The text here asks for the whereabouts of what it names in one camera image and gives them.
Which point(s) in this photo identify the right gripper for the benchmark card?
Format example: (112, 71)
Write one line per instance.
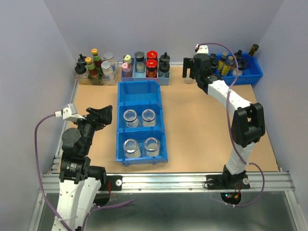
(188, 63)

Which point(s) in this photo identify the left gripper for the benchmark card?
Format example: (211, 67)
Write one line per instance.
(105, 116)

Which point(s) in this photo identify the large blue divided bin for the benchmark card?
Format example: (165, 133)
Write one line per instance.
(140, 133)

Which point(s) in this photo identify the lidded glass jar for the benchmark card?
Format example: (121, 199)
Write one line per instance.
(188, 80)

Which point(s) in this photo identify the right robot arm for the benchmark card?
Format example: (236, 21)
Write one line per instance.
(245, 122)

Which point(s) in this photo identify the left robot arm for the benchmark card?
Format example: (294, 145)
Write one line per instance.
(78, 180)

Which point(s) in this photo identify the front black dispenser bottle middle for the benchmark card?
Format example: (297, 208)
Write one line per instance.
(164, 68)

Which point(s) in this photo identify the black dispenser bottle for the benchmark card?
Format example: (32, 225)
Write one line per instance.
(81, 59)
(164, 58)
(81, 71)
(164, 68)

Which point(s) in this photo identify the rear black dispenser bottle middle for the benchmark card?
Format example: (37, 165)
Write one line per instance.
(164, 58)

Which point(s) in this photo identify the black-cap spice jar front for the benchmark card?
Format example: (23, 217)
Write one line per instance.
(214, 62)

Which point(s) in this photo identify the yellow label bottle rear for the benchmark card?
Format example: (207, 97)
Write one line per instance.
(222, 61)

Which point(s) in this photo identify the yellow label bottle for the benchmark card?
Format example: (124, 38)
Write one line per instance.
(227, 66)
(222, 61)

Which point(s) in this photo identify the clear plastic organizer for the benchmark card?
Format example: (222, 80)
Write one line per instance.
(88, 75)

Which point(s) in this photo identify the front red-lid sauce jar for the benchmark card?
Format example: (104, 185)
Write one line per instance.
(151, 68)

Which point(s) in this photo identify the red-lid sauce jar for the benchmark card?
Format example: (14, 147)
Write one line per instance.
(152, 55)
(151, 68)

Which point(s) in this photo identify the rear red-lid sauce jar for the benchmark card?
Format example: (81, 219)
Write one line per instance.
(152, 55)

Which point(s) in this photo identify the yellow label bottle front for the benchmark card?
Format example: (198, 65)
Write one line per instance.
(227, 66)

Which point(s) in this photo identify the front yellow-cap sauce bottle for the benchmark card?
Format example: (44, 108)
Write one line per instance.
(93, 72)

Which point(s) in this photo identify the yellow-cap sauce bottle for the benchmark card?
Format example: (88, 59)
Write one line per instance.
(97, 60)
(93, 72)

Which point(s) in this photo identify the front silver-lid jar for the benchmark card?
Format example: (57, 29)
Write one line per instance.
(107, 70)

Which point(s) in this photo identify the silver-lid jar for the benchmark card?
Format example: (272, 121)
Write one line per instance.
(108, 56)
(107, 70)

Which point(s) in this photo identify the grey-lid salt shaker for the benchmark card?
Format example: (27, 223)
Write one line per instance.
(139, 61)

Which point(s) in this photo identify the front black dispenser bottle left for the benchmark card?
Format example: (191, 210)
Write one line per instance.
(81, 71)

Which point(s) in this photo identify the black dispenser bottle tray rear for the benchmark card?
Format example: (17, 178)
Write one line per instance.
(239, 55)

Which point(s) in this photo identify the black dispenser bottle tray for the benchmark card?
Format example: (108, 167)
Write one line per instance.
(239, 55)
(242, 65)

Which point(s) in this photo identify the rear yellow-cap sauce bottle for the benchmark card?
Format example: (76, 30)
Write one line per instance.
(97, 60)

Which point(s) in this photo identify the blue tray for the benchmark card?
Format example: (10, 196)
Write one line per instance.
(250, 75)

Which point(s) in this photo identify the pink-cap spice bottle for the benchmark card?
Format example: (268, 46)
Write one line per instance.
(126, 70)

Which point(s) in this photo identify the black dispenser bottle tray front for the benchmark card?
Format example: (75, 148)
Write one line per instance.
(242, 65)

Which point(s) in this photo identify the pastel compartment organizer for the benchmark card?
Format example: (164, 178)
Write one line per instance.
(142, 76)

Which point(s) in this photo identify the rear black dispenser bottle left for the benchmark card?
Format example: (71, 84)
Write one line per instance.
(81, 59)

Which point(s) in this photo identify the rear silver-lid jar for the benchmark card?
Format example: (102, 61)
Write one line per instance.
(108, 56)

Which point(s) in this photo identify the yellow-cap spice bottle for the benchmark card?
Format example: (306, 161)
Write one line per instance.
(127, 59)

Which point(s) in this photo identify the dark bottle gold band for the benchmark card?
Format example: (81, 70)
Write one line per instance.
(253, 50)

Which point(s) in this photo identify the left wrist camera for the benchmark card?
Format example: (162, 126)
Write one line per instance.
(69, 113)

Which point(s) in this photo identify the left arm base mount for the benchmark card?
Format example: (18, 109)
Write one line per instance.
(106, 184)

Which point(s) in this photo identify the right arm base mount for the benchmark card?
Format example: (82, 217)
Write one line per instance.
(230, 185)

